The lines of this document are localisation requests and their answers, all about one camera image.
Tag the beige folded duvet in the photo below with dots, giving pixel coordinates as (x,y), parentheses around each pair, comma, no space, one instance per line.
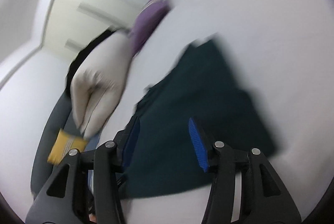
(99,82)

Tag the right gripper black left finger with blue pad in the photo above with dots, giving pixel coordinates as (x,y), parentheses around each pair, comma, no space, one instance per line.
(64,196)

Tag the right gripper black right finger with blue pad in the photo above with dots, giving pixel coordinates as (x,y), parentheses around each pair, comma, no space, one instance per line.
(264,196)

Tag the white bed sheet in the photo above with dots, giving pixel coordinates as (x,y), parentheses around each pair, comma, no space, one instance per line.
(281,51)

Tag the cream wardrobe with handles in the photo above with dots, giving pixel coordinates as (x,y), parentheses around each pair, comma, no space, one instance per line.
(73,24)

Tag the dark green sweater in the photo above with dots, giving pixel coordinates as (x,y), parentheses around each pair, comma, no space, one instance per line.
(200,86)

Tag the blue striped pillow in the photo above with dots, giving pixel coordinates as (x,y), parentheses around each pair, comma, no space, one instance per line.
(92,145)

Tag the black garment behind duvet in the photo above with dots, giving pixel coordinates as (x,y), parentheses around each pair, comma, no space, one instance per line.
(82,55)

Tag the yellow patterned cushion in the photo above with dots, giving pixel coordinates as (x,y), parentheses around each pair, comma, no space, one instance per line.
(63,144)

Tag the dark grey headboard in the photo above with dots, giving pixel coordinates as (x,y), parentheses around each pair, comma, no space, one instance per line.
(61,118)

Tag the purple cushion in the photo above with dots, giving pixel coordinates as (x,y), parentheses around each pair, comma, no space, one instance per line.
(147,21)

